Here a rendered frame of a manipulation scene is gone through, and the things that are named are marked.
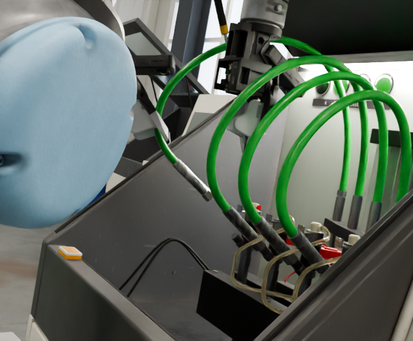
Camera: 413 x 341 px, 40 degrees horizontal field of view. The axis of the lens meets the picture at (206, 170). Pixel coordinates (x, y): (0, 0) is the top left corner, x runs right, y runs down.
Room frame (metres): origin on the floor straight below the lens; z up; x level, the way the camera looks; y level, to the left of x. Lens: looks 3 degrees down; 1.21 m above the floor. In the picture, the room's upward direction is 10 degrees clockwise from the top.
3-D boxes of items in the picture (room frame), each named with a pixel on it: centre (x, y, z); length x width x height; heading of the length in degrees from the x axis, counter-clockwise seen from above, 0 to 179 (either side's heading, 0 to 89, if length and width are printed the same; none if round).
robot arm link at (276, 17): (0.95, -0.05, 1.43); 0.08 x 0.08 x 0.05
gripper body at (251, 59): (0.95, -0.04, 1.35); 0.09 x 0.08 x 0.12; 121
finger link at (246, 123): (0.94, -0.05, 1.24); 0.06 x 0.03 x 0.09; 121
